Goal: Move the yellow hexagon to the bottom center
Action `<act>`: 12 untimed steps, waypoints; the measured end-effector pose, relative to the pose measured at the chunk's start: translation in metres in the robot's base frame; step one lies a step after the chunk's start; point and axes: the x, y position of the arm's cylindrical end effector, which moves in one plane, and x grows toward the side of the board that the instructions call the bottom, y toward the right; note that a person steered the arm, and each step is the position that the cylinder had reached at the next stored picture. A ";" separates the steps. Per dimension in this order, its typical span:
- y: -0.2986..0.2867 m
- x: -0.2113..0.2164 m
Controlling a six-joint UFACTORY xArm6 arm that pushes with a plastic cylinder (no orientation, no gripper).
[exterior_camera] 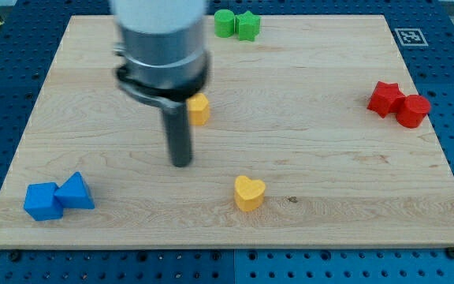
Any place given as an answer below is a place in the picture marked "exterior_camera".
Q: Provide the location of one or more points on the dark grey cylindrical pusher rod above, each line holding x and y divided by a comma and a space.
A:
178, 135

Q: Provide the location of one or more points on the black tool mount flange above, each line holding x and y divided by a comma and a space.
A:
159, 97

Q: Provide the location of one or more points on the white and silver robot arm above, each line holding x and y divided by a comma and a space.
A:
166, 62

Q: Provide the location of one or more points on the yellow hexagon block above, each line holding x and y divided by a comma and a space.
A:
198, 109

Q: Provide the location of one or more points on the green cylinder block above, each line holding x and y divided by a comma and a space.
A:
224, 23

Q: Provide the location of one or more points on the yellow heart block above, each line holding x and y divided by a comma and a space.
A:
248, 194

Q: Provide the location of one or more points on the green star block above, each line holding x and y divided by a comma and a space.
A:
247, 26

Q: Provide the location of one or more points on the blue triangle block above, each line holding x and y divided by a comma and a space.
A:
75, 193

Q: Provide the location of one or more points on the light wooden board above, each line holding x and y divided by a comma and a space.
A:
289, 109

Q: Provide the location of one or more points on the blue cube block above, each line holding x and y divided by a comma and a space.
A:
40, 202

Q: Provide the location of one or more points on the red star block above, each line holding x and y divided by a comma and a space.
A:
386, 98

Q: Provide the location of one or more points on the red cylinder block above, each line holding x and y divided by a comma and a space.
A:
412, 111

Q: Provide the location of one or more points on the white fiducial marker tag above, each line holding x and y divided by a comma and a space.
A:
411, 37

